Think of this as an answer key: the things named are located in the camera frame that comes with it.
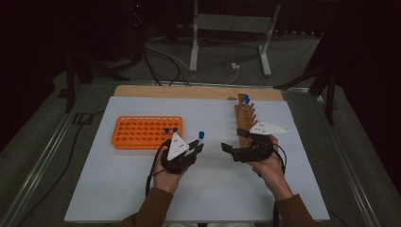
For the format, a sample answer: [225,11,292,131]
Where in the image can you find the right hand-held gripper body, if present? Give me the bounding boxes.
[231,121,289,164]

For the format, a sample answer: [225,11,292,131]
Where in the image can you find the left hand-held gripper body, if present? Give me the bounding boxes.
[160,131,199,175]

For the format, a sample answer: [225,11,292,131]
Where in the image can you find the wooden tube rack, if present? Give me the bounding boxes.
[234,93,263,148]

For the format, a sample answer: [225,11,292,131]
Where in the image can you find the orange plastic tube rack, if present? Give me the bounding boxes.
[111,115,183,150]

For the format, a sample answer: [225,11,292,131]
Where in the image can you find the person's right hand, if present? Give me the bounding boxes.
[248,134,294,201]

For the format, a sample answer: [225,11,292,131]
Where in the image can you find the person's left hand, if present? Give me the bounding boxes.
[152,149,187,195]

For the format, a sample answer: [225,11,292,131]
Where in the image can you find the white table mat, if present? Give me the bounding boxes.
[64,96,330,223]

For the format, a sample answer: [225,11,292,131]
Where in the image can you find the black stand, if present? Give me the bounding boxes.
[273,60,338,126]
[64,51,131,114]

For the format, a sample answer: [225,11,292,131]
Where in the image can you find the grey metal stand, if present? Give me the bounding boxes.
[188,0,282,78]

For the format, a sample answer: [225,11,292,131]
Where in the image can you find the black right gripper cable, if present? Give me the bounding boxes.
[272,143,288,176]

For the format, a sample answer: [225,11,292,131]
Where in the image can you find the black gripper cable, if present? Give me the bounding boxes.
[145,138,173,197]
[272,143,288,176]

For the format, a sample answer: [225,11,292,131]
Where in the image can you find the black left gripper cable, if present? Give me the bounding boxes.
[145,138,173,197]

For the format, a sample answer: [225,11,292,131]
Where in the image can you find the white floor cable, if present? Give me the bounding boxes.
[145,42,239,86]

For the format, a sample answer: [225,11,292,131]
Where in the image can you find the black floor cable bundle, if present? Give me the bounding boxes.
[142,46,192,88]

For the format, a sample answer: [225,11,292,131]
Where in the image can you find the aluminium floor rail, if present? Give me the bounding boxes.
[0,83,93,227]
[310,91,382,227]

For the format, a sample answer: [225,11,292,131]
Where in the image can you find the thin black floor cable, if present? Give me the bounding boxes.
[15,110,106,227]

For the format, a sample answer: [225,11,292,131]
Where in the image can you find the black square floor frame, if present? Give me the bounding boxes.
[72,112,95,126]

